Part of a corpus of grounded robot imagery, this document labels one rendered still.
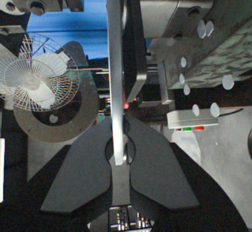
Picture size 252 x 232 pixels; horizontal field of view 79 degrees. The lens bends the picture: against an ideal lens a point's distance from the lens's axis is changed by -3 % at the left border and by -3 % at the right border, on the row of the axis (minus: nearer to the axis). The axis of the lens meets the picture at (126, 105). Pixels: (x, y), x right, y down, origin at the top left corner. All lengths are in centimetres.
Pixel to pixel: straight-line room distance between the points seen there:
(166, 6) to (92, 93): 139
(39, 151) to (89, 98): 603
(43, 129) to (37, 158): 586
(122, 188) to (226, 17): 705
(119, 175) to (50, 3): 685
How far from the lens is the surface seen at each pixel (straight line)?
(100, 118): 331
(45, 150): 736
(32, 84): 114
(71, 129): 159
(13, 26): 43
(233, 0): 28
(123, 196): 727
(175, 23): 31
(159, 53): 46
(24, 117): 176
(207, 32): 31
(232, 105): 59
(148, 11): 28
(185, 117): 48
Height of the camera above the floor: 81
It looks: 6 degrees down
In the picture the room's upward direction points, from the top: 93 degrees counter-clockwise
